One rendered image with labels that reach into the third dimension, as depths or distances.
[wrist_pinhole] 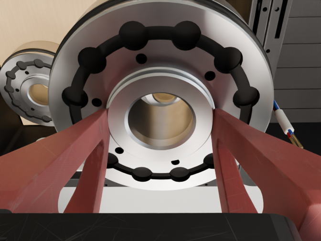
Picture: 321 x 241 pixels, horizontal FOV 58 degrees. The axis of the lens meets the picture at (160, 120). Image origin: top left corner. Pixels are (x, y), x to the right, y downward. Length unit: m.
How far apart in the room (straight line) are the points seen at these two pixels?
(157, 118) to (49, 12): 0.23
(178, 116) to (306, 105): 0.30
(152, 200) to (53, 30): 0.50
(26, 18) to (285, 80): 0.32
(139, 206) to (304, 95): 0.50
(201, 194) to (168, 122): 0.58
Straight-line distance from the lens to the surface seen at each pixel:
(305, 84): 0.41
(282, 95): 0.41
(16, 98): 0.39
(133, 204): 0.76
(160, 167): 0.15
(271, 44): 0.26
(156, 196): 0.73
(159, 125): 0.15
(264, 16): 0.24
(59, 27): 0.36
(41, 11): 0.36
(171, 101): 0.34
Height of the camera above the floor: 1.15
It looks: 53 degrees down
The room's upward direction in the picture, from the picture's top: 179 degrees counter-clockwise
